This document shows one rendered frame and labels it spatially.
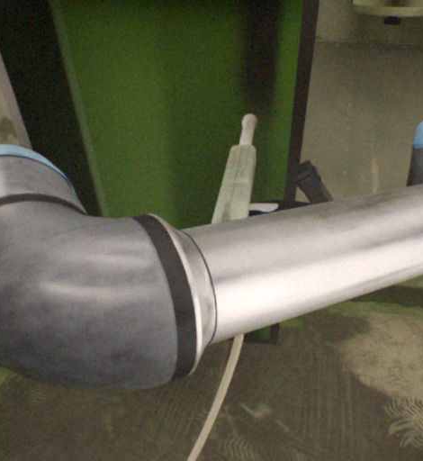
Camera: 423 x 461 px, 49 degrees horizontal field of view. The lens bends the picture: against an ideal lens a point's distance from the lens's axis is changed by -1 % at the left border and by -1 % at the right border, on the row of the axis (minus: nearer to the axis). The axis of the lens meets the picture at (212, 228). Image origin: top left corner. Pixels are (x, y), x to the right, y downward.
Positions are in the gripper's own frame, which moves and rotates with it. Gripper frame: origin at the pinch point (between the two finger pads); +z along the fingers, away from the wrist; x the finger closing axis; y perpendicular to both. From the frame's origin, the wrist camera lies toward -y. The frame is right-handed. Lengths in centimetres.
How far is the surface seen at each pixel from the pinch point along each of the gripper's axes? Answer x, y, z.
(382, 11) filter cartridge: 130, -9, -46
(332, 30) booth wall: 170, 4, -33
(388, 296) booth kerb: 105, 109, -58
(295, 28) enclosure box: 55, -18, -12
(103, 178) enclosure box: 65, 25, 48
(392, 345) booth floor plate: 80, 114, -55
